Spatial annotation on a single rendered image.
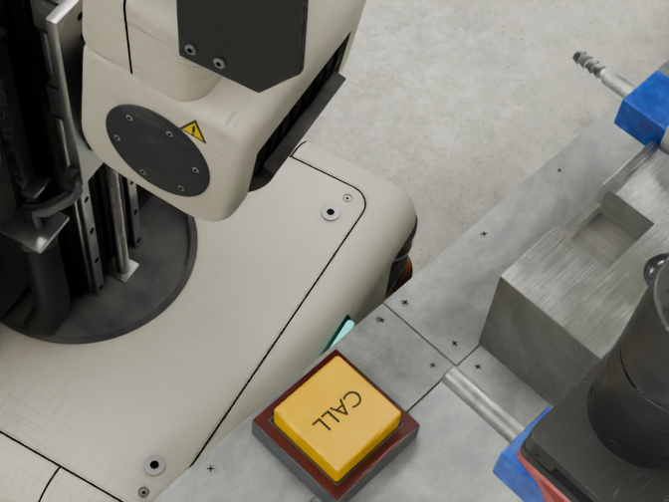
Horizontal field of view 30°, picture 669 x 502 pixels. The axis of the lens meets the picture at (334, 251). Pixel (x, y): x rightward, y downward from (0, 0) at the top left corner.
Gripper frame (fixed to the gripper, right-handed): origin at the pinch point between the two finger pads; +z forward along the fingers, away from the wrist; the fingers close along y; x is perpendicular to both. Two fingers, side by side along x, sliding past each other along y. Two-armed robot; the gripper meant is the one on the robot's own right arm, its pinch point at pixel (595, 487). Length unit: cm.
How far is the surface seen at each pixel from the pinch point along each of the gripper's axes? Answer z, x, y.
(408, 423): 13.5, 12.4, 1.2
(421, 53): 96, 77, 90
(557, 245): 6.5, 13.0, 14.9
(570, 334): 6.5, 8.1, 10.3
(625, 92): 6.1, 18.1, 28.8
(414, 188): 96, 58, 68
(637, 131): 6.9, 15.5, 27.2
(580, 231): 9.1, 13.3, 18.9
